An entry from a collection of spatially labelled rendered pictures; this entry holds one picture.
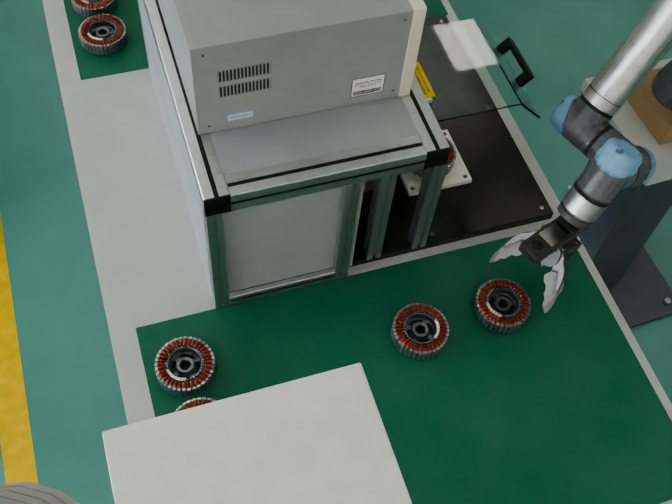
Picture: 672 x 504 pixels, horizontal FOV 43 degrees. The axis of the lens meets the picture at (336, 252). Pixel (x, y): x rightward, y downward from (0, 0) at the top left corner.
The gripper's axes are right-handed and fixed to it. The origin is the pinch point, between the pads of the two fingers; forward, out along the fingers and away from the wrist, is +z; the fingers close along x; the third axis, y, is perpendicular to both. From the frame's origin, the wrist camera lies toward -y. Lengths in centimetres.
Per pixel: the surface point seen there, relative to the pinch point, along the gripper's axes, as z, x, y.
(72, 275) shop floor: 96, 108, -4
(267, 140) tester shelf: -11, 40, -42
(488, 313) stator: 5.5, 0.1, -4.7
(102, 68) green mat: 20, 106, -22
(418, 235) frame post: 2.6, 21.0, -6.2
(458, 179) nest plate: -3.9, 27.5, 12.6
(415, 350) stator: 14.3, 3.6, -19.1
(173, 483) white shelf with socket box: 5, -1, -88
